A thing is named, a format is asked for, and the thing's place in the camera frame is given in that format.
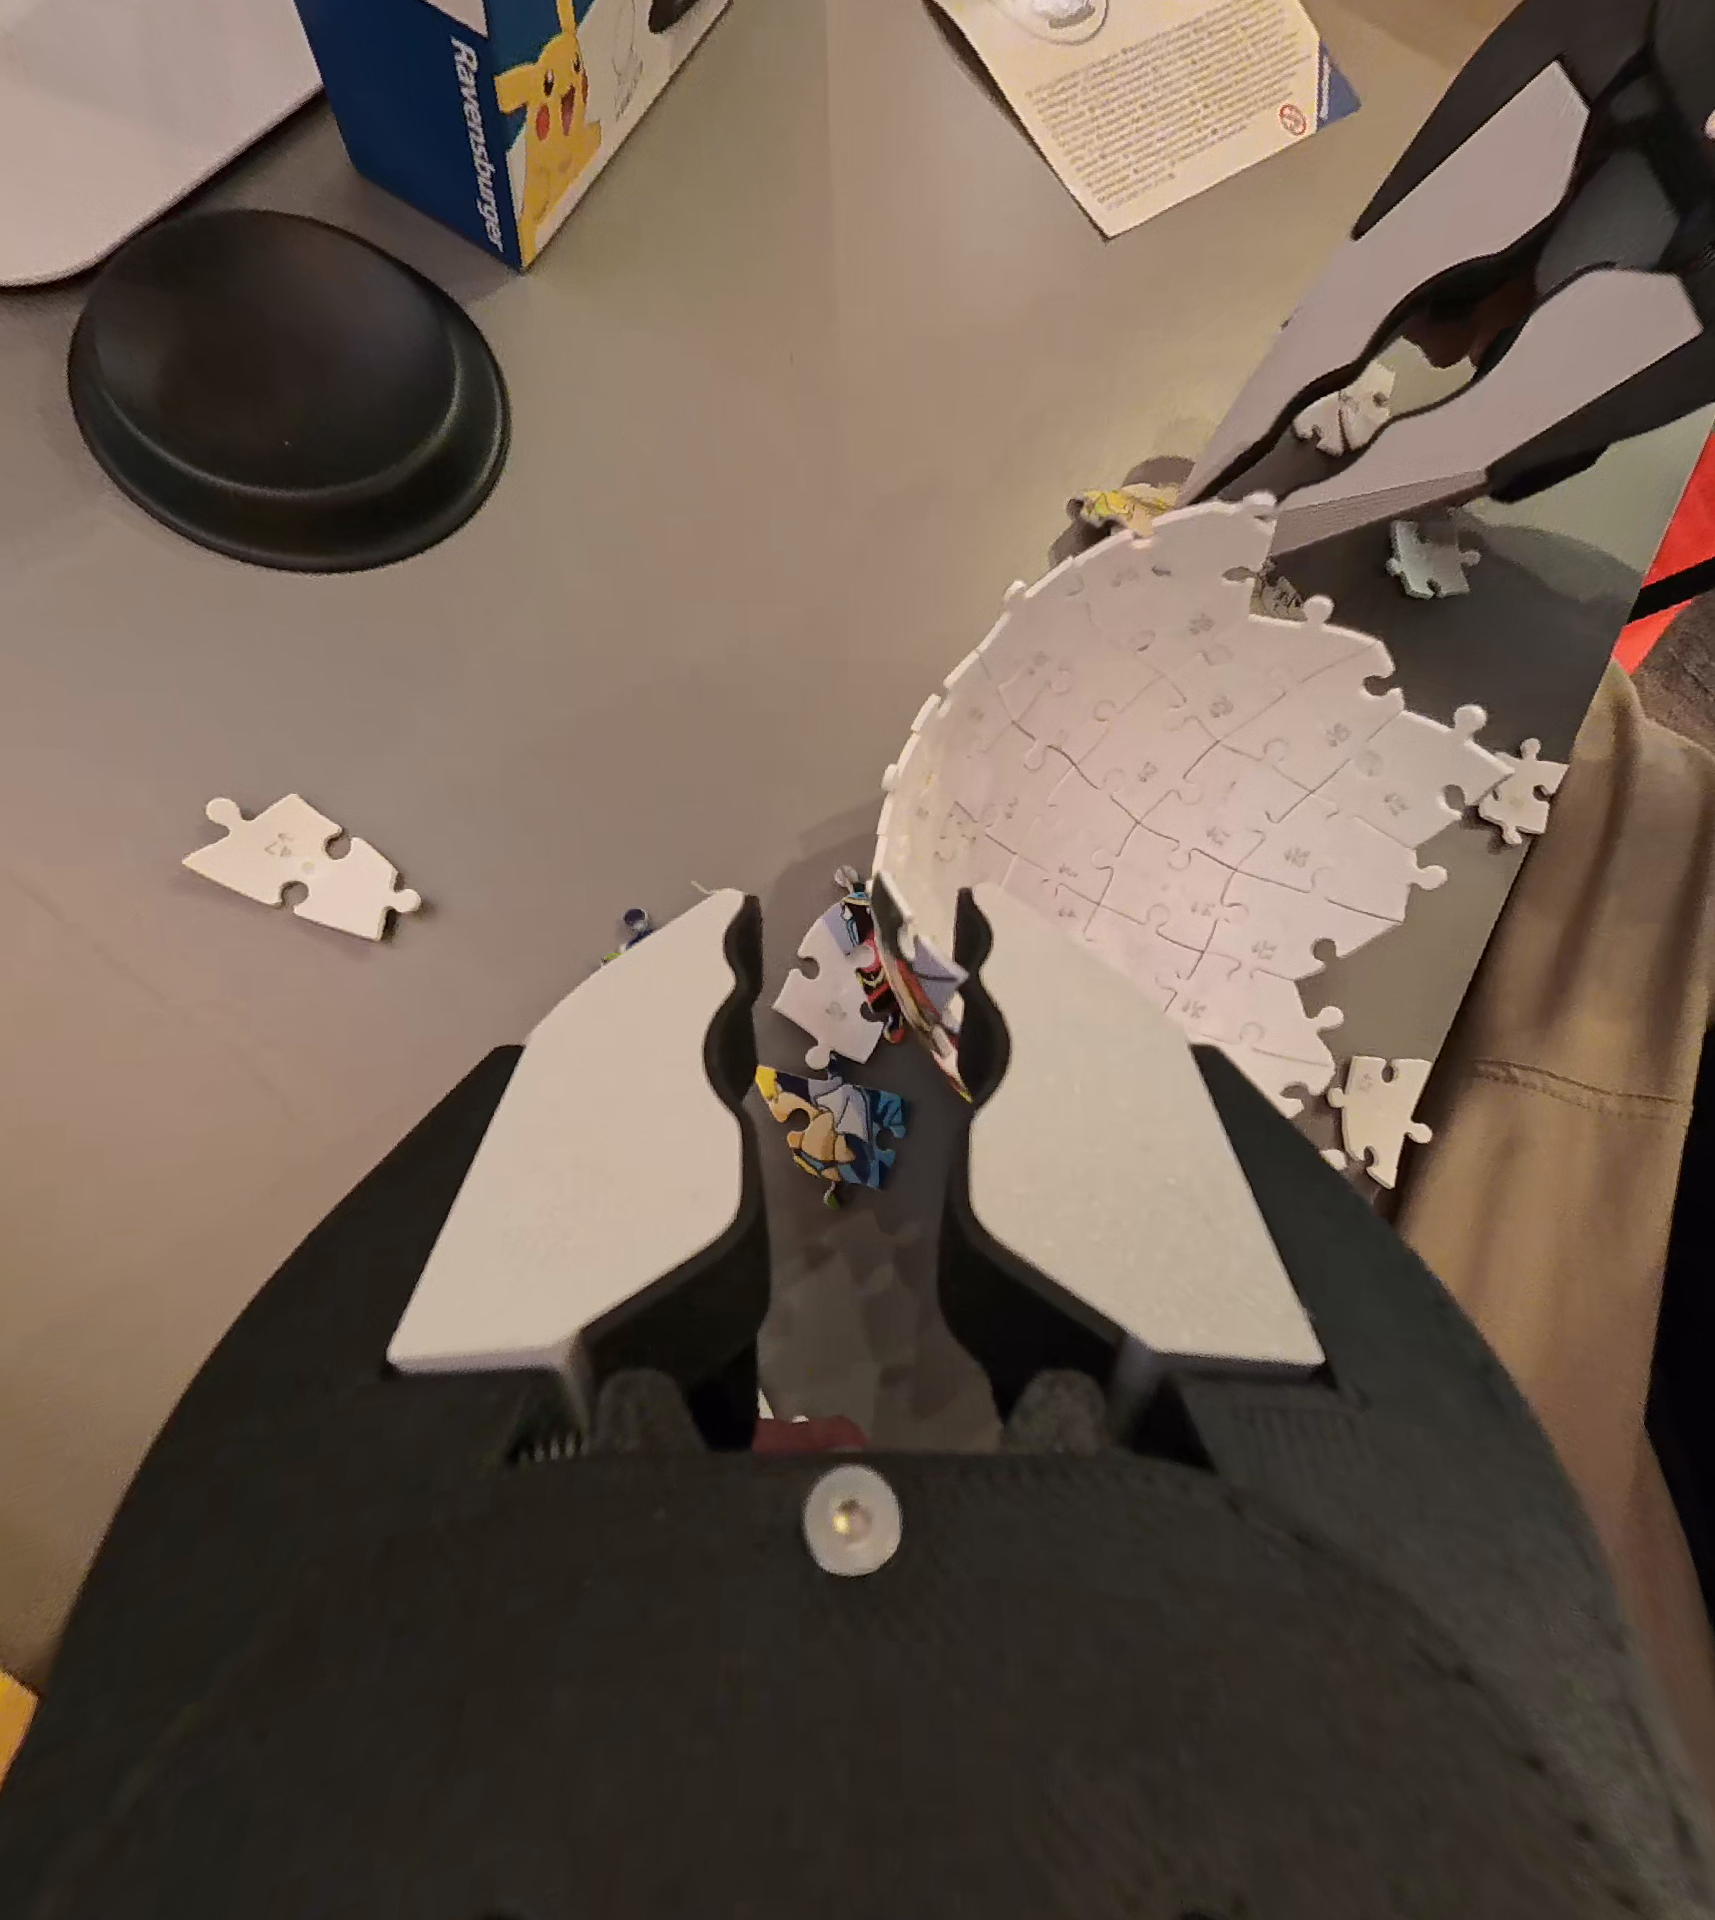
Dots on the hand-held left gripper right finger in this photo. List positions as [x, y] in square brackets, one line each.
[1128, 1200]

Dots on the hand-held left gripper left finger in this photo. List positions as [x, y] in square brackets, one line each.
[588, 1184]

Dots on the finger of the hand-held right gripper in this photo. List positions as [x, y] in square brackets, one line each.
[1441, 211]
[1547, 375]

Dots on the colourful puzzle ball shell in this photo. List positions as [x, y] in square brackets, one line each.
[1172, 794]

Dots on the white single puzzle piece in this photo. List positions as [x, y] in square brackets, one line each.
[1345, 412]
[1525, 794]
[828, 1004]

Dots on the pale bluish puzzle piece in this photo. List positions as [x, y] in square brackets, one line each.
[1427, 559]

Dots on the yellow blue puzzle piece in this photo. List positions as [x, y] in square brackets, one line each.
[834, 1124]

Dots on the blue red puzzle piece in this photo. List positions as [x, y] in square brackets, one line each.
[858, 923]

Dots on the yellow colourful puzzle piece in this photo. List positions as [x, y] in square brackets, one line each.
[1112, 506]

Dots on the black round ball stand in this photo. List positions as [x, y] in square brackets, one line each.
[272, 375]

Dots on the blue puzzle box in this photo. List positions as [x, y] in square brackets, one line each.
[422, 120]

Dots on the white instruction leaflet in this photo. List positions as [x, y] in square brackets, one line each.
[1172, 105]

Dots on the white desk stand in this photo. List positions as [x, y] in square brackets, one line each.
[46, 120]

